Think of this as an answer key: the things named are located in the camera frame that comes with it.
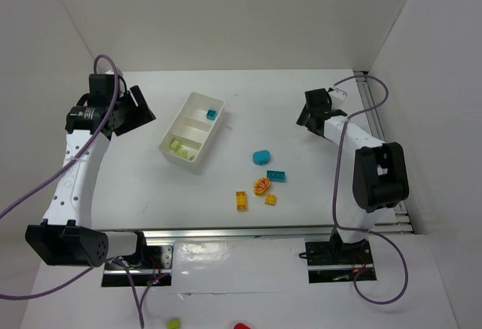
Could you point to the green lego outside workspace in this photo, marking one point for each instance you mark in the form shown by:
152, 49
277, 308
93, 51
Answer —
174, 323

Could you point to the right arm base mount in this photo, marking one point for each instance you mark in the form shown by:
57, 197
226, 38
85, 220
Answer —
328, 264

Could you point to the red object bottom edge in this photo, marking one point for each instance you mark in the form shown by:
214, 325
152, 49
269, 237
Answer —
241, 326

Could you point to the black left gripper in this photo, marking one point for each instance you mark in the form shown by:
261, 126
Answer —
132, 111

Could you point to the white three-compartment tray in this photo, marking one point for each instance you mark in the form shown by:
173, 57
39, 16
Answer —
193, 130

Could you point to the yellow long lego brick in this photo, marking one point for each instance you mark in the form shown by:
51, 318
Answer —
241, 201

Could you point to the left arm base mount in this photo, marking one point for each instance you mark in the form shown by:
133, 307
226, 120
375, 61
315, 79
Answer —
150, 265

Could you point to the teal rounded lego piece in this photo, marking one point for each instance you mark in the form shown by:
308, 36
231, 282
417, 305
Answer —
261, 158

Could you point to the small teal square lego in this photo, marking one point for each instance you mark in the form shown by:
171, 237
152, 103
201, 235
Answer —
211, 114

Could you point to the yellow small square lego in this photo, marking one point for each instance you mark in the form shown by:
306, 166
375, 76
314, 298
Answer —
270, 199

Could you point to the orange oval printed lego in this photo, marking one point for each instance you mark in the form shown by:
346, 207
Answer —
261, 186

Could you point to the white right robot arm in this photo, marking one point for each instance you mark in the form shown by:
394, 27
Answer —
379, 174

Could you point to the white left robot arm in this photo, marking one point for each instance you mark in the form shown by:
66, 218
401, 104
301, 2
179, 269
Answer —
65, 236

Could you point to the aluminium rail front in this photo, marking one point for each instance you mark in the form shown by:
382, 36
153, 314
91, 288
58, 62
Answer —
152, 235

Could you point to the teal long lego brick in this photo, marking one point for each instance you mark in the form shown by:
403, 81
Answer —
276, 176

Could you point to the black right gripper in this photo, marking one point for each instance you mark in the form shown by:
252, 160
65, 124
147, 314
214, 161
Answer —
309, 114

